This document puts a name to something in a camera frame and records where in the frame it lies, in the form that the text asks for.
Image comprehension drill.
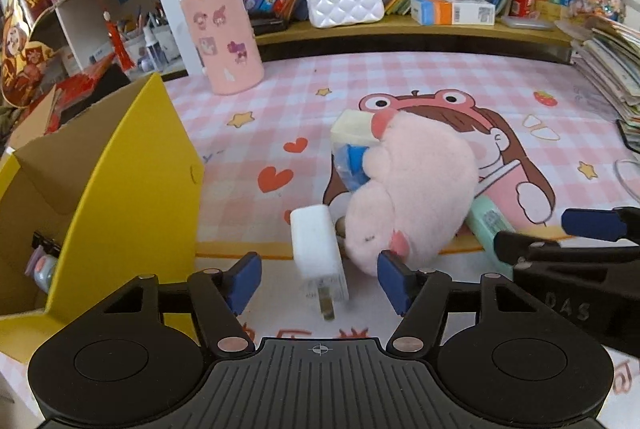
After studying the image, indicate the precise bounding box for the pink checked table mat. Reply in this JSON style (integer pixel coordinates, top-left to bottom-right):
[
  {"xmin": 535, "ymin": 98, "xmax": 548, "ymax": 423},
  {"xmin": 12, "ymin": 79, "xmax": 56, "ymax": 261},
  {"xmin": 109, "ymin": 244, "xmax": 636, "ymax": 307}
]
[{"xmin": 0, "ymin": 51, "xmax": 640, "ymax": 410}]

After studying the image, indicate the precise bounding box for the white cable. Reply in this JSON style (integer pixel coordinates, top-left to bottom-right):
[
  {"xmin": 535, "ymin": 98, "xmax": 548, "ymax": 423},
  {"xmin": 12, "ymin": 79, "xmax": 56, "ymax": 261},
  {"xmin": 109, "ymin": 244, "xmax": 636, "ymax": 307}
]
[{"xmin": 614, "ymin": 157, "xmax": 640, "ymax": 200}]

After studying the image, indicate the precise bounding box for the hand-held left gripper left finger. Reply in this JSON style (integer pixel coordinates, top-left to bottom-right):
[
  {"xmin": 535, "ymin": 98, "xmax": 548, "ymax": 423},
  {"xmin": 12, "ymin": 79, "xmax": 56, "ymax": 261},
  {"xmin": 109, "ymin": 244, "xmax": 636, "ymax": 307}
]
[{"xmin": 95, "ymin": 251, "xmax": 263, "ymax": 355}]

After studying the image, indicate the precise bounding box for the black box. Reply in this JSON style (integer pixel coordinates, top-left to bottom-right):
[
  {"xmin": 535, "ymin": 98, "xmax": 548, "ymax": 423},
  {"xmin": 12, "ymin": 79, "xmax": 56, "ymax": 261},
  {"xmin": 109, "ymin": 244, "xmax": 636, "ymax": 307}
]
[{"xmin": 90, "ymin": 64, "xmax": 133, "ymax": 110}]

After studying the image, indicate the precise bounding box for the orange blue medicine box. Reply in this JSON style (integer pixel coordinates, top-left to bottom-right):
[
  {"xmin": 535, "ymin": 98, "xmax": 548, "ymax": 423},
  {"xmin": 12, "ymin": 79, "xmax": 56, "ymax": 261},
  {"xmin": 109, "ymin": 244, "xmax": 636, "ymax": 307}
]
[{"xmin": 410, "ymin": 0, "xmax": 496, "ymax": 26}]

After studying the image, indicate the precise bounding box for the pink sticker cylinder container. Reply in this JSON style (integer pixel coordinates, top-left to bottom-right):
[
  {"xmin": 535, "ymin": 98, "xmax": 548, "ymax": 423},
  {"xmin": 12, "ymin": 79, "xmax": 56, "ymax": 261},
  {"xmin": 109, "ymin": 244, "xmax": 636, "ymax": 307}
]
[{"xmin": 179, "ymin": 0, "xmax": 265, "ymax": 96}]

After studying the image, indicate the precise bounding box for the brown cardboard sheet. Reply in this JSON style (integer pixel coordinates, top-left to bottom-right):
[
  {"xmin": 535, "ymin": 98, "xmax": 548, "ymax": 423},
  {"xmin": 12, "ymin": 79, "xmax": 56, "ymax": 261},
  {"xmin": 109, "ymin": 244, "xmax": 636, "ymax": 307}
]
[{"xmin": 7, "ymin": 86, "xmax": 58, "ymax": 152}]

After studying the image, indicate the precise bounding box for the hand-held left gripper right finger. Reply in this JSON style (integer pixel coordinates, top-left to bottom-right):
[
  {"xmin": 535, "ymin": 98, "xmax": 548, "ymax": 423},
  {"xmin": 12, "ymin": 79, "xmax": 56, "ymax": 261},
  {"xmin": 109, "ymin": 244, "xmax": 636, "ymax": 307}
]
[{"xmin": 377, "ymin": 250, "xmax": 551, "ymax": 355}]

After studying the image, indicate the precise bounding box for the red gold printed bag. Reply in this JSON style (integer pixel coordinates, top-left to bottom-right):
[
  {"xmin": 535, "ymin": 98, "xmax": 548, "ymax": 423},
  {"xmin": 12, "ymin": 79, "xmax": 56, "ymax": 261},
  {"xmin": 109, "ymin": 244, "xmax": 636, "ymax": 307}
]
[{"xmin": 0, "ymin": 0, "xmax": 63, "ymax": 110}]

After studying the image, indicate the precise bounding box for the white side shelf unit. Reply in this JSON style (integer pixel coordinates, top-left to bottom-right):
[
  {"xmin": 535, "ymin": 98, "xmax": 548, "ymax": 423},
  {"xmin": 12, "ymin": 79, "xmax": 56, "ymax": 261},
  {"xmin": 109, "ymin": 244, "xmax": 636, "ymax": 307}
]
[{"xmin": 50, "ymin": 0, "xmax": 191, "ymax": 80}]

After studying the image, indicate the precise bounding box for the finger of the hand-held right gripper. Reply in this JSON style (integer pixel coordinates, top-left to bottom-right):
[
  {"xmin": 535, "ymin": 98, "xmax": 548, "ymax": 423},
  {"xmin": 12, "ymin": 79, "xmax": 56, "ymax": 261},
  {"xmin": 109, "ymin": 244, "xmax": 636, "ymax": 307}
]
[
  {"xmin": 561, "ymin": 206, "xmax": 640, "ymax": 241},
  {"xmin": 494, "ymin": 231, "xmax": 640, "ymax": 267}
]

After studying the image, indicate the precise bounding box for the mint green bottle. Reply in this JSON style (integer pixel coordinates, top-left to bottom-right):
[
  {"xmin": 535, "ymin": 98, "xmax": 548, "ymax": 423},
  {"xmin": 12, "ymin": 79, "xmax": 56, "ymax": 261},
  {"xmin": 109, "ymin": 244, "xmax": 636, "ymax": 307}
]
[{"xmin": 465, "ymin": 196, "xmax": 516, "ymax": 267}]

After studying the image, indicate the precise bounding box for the red tassel ornament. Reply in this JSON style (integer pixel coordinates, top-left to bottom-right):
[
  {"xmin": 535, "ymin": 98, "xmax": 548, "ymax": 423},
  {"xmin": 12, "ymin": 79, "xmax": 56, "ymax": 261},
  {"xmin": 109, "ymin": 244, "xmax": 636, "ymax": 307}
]
[{"xmin": 102, "ymin": 11, "xmax": 137, "ymax": 70}]

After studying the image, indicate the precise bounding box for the stack of books and papers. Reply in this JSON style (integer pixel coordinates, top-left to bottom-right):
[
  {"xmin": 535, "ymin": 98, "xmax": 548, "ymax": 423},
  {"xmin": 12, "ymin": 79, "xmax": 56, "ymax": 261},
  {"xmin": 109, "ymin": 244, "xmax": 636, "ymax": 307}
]
[{"xmin": 555, "ymin": 16, "xmax": 640, "ymax": 124}]

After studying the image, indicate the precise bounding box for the white charger plug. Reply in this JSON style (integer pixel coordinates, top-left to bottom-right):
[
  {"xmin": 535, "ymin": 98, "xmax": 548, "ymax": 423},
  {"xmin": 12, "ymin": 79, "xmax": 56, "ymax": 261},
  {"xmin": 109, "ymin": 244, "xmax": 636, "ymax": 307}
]
[{"xmin": 290, "ymin": 205, "xmax": 350, "ymax": 324}]

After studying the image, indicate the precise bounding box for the pink pig plush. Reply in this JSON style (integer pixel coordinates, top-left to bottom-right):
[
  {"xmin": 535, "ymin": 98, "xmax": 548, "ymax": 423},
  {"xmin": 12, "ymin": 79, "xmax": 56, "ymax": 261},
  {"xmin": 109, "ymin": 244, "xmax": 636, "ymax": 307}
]
[{"xmin": 345, "ymin": 111, "xmax": 478, "ymax": 277}]

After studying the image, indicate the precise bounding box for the red printed paper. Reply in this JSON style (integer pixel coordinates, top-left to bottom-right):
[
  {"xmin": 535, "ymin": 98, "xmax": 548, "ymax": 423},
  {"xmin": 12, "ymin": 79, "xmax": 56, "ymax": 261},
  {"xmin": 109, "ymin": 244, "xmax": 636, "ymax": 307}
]
[{"xmin": 47, "ymin": 59, "xmax": 133, "ymax": 134}]

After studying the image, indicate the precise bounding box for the pen holder with pens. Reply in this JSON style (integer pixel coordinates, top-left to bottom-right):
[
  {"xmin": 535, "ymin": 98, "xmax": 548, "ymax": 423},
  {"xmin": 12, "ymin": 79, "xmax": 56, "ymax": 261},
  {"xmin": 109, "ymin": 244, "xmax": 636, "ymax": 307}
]
[{"xmin": 120, "ymin": 4, "xmax": 183, "ymax": 72}]

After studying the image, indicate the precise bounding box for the yellow cardboard box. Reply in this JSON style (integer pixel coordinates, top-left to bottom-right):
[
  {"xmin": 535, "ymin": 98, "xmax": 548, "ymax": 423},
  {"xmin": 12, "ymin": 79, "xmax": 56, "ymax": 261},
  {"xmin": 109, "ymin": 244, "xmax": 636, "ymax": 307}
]
[{"xmin": 0, "ymin": 73, "xmax": 206, "ymax": 365}]

